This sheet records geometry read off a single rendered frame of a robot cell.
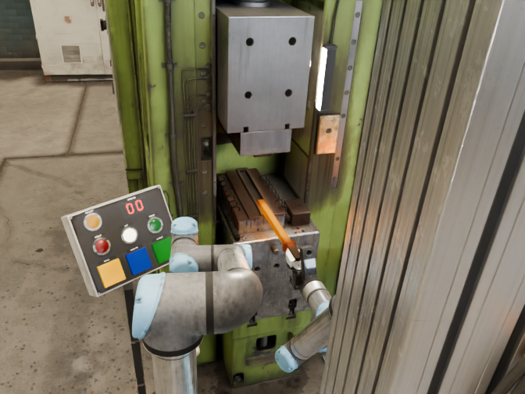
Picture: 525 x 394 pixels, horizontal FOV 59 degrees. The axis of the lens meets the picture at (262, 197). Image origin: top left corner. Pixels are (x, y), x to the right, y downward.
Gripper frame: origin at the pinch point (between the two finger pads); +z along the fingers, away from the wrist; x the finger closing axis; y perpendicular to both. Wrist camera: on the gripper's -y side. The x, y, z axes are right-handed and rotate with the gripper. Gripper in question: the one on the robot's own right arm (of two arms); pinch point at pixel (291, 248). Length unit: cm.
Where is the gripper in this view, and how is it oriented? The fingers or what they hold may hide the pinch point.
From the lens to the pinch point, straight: 169.0
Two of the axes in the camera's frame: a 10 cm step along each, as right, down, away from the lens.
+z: -3.0, -4.8, 8.3
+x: 9.5, -1.2, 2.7
